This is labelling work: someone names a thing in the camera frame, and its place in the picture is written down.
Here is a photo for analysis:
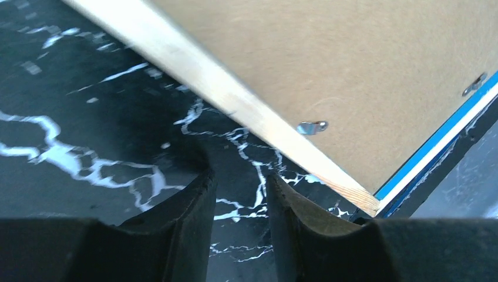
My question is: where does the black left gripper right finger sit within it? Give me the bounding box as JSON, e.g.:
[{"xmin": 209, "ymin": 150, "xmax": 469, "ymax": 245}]
[{"xmin": 266, "ymin": 174, "xmax": 497, "ymax": 281}]

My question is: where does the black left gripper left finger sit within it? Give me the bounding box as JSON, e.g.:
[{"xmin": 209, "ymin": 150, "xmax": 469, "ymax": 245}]
[{"xmin": 1, "ymin": 169, "xmax": 217, "ymax": 281}]

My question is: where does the blue wooden picture frame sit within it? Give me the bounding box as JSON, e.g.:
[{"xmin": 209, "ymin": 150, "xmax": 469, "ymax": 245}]
[{"xmin": 68, "ymin": 1, "xmax": 497, "ymax": 216}]

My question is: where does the brown cardboard backing board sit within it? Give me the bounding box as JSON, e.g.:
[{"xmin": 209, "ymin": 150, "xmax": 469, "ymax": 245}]
[{"xmin": 157, "ymin": 1, "xmax": 497, "ymax": 192}]

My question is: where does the silver metal turn clip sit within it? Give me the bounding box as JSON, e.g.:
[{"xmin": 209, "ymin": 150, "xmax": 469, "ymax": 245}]
[{"xmin": 297, "ymin": 120, "xmax": 328, "ymax": 135}]

